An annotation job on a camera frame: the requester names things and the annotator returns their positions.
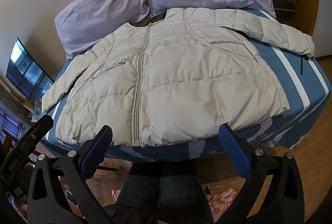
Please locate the pink patterned cloth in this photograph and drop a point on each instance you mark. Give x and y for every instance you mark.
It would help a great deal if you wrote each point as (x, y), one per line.
(220, 202)

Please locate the lavender pillow left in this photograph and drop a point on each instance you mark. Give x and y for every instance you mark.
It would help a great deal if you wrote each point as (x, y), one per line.
(85, 22)

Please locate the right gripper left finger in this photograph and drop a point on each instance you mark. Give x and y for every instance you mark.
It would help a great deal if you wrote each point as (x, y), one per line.
(47, 202)

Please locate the beige puffer jacket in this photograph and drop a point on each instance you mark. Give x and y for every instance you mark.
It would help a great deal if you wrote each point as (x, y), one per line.
(175, 80)

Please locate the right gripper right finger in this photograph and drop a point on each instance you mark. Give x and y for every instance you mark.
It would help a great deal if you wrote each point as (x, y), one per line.
(284, 200)

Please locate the flat screen television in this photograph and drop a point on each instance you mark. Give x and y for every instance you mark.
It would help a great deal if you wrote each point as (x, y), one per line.
(26, 75)

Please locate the dark trousers leg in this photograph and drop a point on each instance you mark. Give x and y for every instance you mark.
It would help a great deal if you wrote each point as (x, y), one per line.
(161, 192)

